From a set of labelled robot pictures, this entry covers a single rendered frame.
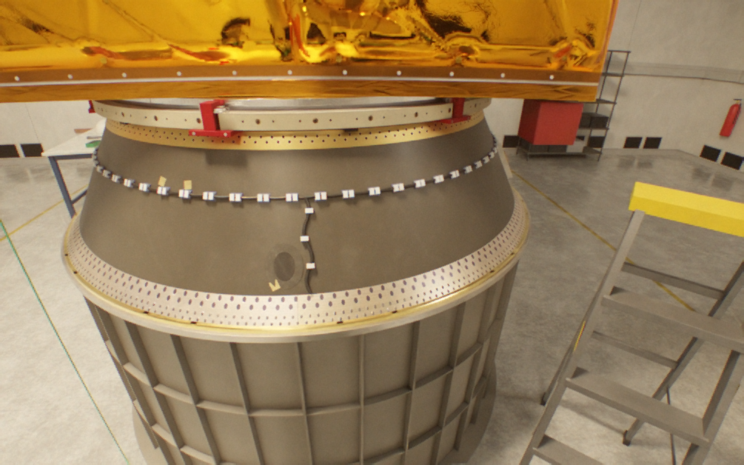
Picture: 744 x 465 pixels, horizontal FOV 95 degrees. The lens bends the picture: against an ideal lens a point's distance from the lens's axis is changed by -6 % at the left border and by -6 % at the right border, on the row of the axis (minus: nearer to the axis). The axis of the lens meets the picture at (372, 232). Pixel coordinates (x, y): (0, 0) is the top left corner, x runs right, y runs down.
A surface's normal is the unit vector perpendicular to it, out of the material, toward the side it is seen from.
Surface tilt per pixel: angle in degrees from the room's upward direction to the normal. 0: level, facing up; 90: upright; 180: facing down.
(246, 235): 62
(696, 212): 90
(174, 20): 88
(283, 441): 90
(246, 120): 90
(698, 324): 0
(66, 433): 0
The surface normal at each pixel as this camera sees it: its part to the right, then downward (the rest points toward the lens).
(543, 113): 0.07, 0.47
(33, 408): 0.01, -0.88
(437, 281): 0.36, -0.37
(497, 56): 0.06, 0.95
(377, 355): 0.33, 0.44
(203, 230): -0.14, 0.00
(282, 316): 0.06, -0.33
